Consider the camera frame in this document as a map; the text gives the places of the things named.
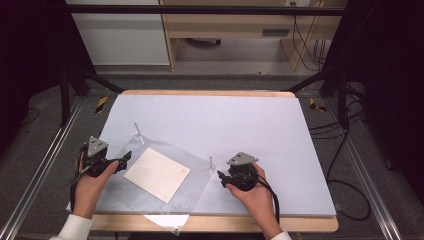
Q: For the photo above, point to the black frame stand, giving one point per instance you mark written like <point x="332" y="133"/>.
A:
<point x="65" y="100"/>
<point x="341" y="100"/>

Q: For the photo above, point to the aluminium rail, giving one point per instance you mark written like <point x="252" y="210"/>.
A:
<point x="40" y="166"/>
<point x="366" y="173"/>

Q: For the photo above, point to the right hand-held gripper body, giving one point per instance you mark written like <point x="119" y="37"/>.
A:
<point x="243" y="173"/>

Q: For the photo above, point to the wooden desk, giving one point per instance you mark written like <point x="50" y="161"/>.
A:
<point x="230" y="23"/>

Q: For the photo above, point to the white cabinet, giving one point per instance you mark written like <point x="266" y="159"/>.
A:
<point x="123" y="36"/>

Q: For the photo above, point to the person's right hand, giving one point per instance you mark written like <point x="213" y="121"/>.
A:
<point x="258" y="203"/>

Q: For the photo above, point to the clear plastic sheet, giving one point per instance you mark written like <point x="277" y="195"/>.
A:
<point x="196" y="173"/>

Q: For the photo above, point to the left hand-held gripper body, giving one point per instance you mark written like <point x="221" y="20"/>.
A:
<point x="96" y="163"/>

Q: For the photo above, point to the light wooden board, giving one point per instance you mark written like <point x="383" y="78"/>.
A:
<point x="156" y="174"/>

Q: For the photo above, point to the black horizontal frame bar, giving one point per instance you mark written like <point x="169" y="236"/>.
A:
<point x="200" y="10"/>

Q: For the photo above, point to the white foam board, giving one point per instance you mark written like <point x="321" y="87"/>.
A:
<point x="216" y="123"/>

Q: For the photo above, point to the black curtain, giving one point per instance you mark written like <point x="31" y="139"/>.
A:
<point x="30" y="50"/>
<point x="390" y="66"/>

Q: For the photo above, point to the person's left hand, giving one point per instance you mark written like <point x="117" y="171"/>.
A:
<point x="88" y="190"/>

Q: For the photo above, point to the metal pin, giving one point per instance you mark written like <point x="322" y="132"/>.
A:
<point x="175" y="228"/>
<point x="210" y="162"/>
<point x="138" y="131"/>

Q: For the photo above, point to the white paper sheet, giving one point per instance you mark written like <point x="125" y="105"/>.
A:
<point x="166" y="220"/>

